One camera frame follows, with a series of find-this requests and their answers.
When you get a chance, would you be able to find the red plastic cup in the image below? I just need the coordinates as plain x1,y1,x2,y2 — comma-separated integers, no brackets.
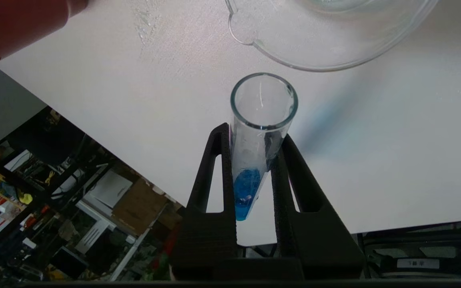
0,0,89,67

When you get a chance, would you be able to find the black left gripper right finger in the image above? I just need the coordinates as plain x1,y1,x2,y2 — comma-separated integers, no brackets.
271,134,365,280

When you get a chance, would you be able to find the blue pigment test tube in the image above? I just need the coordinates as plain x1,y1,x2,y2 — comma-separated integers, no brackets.
230,73,298,222

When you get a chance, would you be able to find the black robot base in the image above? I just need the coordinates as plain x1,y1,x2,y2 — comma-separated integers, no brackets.
357,219,461,281

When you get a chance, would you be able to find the clear glass beaker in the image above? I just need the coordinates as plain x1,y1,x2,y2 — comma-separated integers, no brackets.
226,0,441,73

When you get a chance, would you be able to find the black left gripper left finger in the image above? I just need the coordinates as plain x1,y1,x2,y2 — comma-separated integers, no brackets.
170,123,240,280

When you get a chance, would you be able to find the brown cardboard box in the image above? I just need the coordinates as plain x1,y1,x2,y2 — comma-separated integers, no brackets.
112,178,170,237

